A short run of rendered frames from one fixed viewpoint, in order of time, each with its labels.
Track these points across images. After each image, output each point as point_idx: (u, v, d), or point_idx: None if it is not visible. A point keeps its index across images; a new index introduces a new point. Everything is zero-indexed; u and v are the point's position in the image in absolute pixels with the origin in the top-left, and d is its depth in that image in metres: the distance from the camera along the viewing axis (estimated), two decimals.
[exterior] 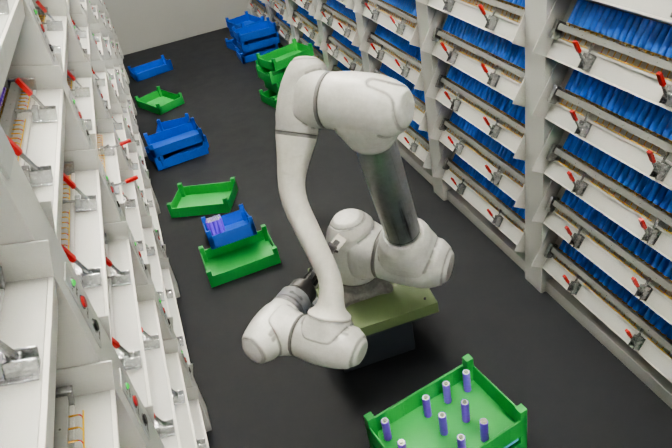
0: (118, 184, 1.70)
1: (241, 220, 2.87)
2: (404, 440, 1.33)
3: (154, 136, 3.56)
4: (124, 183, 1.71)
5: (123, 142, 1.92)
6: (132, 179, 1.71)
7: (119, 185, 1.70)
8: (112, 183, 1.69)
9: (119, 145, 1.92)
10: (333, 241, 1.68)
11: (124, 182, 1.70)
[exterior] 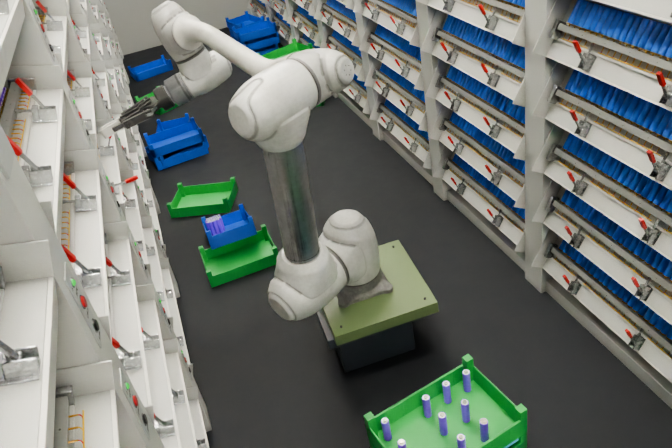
0: (118, 184, 1.70)
1: (241, 220, 2.87)
2: (404, 440, 1.33)
3: (154, 136, 3.56)
4: (124, 183, 1.71)
5: None
6: (132, 179, 1.71)
7: (119, 185, 1.70)
8: (112, 183, 1.69)
9: (110, 139, 1.90)
10: (111, 123, 1.90)
11: (124, 182, 1.70)
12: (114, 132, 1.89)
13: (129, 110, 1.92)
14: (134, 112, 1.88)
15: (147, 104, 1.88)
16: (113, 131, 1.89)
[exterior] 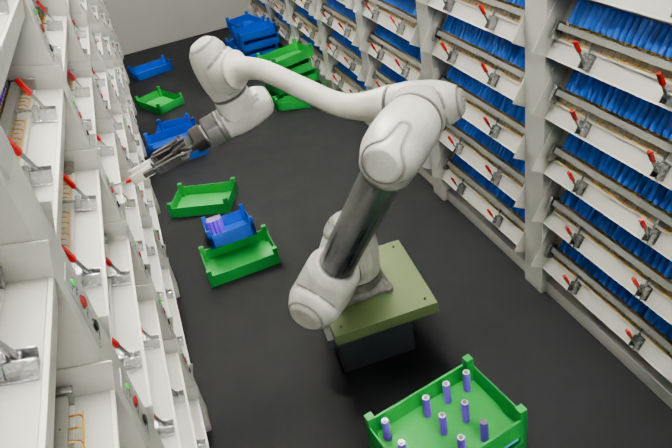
0: (118, 184, 1.70)
1: (241, 220, 2.87)
2: (404, 440, 1.33)
3: (154, 136, 3.56)
4: (124, 183, 1.71)
5: (96, 138, 1.89)
6: None
7: (119, 185, 1.70)
8: (112, 183, 1.69)
9: (100, 141, 1.90)
10: (141, 165, 1.73)
11: (124, 182, 1.70)
12: (145, 178, 1.70)
13: (160, 151, 1.75)
14: (167, 155, 1.70)
15: (181, 146, 1.70)
16: (144, 177, 1.70)
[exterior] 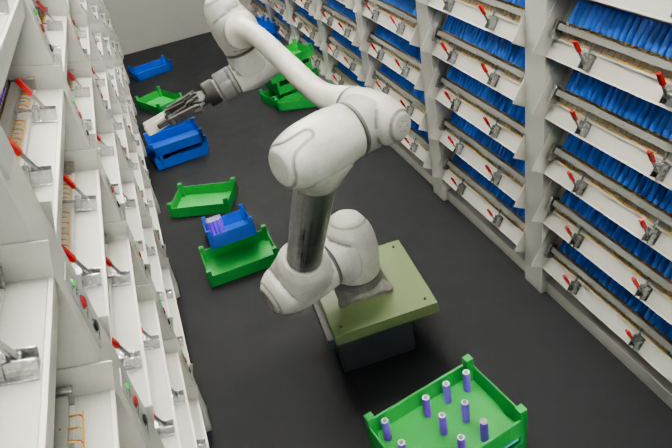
0: None
1: (241, 220, 2.87)
2: (404, 440, 1.33)
3: (154, 136, 3.56)
4: None
5: (96, 138, 1.89)
6: None
7: None
8: None
9: (100, 141, 1.90)
10: (155, 117, 1.79)
11: None
12: (159, 129, 1.77)
13: (173, 105, 1.81)
14: (180, 108, 1.76)
15: (194, 99, 1.76)
16: (158, 128, 1.76)
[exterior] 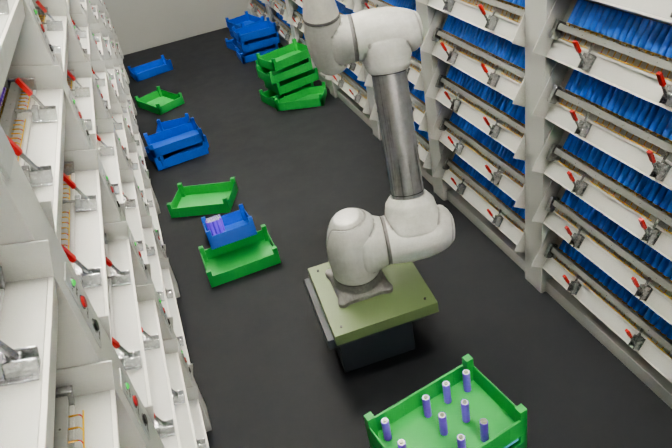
0: None
1: (241, 220, 2.87)
2: (404, 440, 1.33)
3: (154, 136, 3.56)
4: None
5: (96, 138, 1.89)
6: None
7: None
8: None
9: (100, 141, 1.90)
10: None
11: None
12: None
13: None
14: None
15: None
16: None
